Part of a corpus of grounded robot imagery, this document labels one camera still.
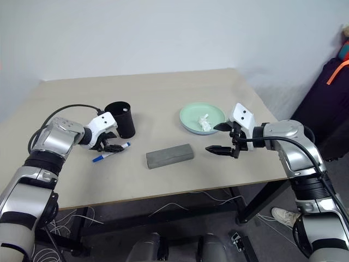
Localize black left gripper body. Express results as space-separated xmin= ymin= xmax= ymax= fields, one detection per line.
xmin=89 ymin=131 xmax=118 ymax=152

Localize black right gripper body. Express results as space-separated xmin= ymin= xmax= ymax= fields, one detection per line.
xmin=228 ymin=121 xmax=249 ymax=159

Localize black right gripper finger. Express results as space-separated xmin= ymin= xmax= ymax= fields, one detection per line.
xmin=204 ymin=145 xmax=233 ymax=156
xmin=213 ymin=122 xmax=233 ymax=132

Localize white marker with blue cap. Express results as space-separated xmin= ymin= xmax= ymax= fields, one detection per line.
xmin=92 ymin=141 xmax=132 ymax=164

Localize white tissue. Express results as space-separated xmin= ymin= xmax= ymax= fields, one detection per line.
xmin=196 ymin=112 xmax=213 ymax=132

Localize light green plate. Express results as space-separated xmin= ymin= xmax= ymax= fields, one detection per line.
xmin=179 ymin=101 xmax=227 ymax=134

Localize grey glasses case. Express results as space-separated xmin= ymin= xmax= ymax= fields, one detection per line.
xmin=145 ymin=143 xmax=195 ymax=171

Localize black plastic cup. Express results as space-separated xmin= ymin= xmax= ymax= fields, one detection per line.
xmin=104 ymin=100 xmax=136 ymax=139

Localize white shoe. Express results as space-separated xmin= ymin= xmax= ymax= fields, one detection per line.
xmin=271 ymin=206 xmax=302 ymax=228

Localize dark purple bag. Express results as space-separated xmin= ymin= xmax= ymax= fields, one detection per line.
xmin=290 ymin=56 xmax=349 ymax=162

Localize dark rounded shape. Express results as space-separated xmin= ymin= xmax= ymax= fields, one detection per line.
xmin=197 ymin=232 xmax=227 ymax=262
xmin=127 ymin=232 xmax=169 ymax=262

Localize black floor device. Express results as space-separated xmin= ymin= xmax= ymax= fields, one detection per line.
xmin=230 ymin=231 xmax=259 ymax=262

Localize colourful plush toy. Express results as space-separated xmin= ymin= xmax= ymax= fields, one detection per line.
xmin=337 ymin=23 xmax=349 ymax=62

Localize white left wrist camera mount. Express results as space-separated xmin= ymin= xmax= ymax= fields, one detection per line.
xmin=85 ymin=111 xmax=119 ymax=151

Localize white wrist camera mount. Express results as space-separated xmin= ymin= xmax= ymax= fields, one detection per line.
xmin=85 ymin=111 xmax=119 ymax=151
xmin=227 ymin=102 xmax=257 ymax=151

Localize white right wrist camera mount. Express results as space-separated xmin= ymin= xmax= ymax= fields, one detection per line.
xmin=227 ymin=102 xmax=257 ymax=151

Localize white floor cable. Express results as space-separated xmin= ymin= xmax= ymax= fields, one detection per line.
xmin=148 ymin=201 xmax=189 ymax=218
xmin=255 ymin=213 xmax=296 ymax=241
xmin=190 ymin=190 xmax=241 ymax=206

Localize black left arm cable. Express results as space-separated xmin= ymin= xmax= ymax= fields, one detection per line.
xmin=27 ymin=104 xmax=104 ymax=154

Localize black metal table frame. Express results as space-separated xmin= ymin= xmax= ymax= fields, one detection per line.
xmin=34 ymin=178 xmax=293 ymax=257

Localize tangled white floor cables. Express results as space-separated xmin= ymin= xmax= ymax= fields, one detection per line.
xmin=32 ymin=206 xmax=105 ymax=262

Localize orange strap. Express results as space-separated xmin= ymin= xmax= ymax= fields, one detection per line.
xmin=327 ymin=60 xmax=349 ymax=86

